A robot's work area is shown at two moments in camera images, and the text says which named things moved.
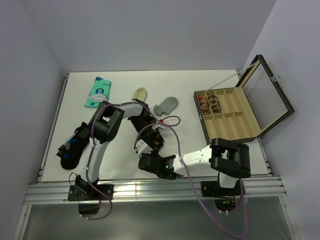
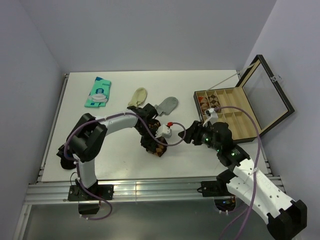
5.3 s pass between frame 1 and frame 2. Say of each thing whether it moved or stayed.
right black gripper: moved
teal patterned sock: stayed
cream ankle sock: stayed
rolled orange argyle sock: stayed
